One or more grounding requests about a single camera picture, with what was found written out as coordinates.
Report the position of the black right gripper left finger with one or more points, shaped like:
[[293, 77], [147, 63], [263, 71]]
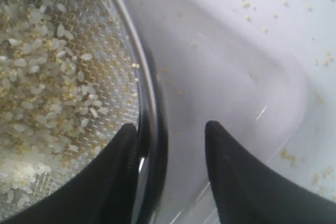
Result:
[[104, 192]]

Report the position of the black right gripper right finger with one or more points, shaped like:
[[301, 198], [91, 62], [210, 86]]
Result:
[[247, 191]]

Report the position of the round steel mesh sieve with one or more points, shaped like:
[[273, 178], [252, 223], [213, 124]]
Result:
[[152, 135]]

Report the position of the rice and millet mixture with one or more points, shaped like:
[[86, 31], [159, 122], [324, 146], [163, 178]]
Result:
[[68, 84]]

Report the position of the white plastic tray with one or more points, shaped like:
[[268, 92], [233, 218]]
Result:
[[265, 69]]

